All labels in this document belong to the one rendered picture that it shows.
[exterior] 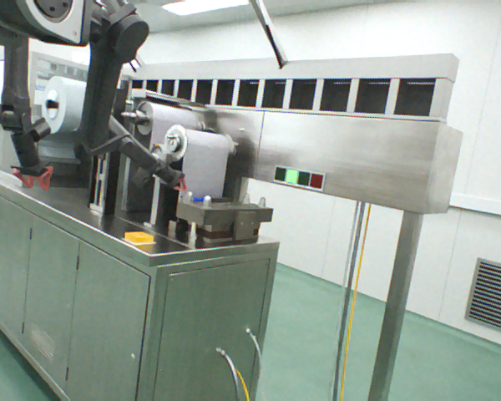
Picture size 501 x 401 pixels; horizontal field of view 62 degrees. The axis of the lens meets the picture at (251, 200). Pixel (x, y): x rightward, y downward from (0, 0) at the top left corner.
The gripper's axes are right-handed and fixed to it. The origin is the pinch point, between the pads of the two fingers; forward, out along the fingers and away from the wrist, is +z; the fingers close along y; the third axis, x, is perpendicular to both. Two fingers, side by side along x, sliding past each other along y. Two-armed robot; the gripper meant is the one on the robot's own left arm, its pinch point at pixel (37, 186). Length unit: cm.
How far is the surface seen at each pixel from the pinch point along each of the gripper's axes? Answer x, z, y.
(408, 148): -39, -12, -116
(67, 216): -16.8, 27.0, 8.2
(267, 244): -35, 37, -71
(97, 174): -42.7, 22.6, 9.6
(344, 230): -241, 187, -108
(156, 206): -29.2, 23.8, -25.5
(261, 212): -44, 29, -66
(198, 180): -42, 16, -39
